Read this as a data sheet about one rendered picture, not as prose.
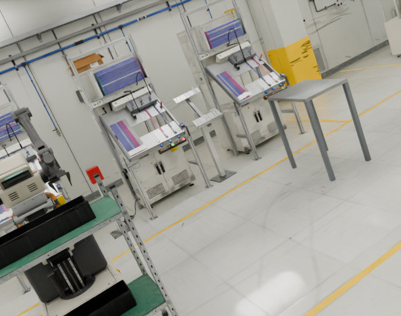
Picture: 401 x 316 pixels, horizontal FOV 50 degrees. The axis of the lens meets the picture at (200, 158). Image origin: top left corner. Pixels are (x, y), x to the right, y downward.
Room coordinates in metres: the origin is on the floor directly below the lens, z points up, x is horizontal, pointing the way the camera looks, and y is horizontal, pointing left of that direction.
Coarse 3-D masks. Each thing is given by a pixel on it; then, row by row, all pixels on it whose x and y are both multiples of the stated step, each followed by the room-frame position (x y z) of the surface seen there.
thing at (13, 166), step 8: (8, 160) 2.72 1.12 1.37; (16, 160) 2.71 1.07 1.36; (24, 160) 2.72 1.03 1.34; (0, 168) 2.67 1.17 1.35; (8, 168) 2.67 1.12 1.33; (16, 168) 2.67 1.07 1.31; (24, 168) 2.67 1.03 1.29; (0, 176) 2.63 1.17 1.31; (8, 176) 2.64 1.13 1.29; (16, 176) 2.67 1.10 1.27; (24, 176) 2.71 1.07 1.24; (0, 184) 2.64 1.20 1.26; (8, 184) 2.68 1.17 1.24
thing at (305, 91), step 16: (304, 80) 4.28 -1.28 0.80; (320, 80) 3.99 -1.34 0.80; (336, 80) 3.72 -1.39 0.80; (272, 96) 4.17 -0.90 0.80; (288, 96) 3.89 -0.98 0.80; (304, 96) 3.64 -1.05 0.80; (352, 96) 3.64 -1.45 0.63; (272, 112) 4.20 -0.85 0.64; (352, 112) 3.65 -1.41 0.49; (320, 128) 4.28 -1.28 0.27; (288, 144) 4.19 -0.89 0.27; (320, 144) 3.54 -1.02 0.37; (368, 160) 3.64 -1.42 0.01
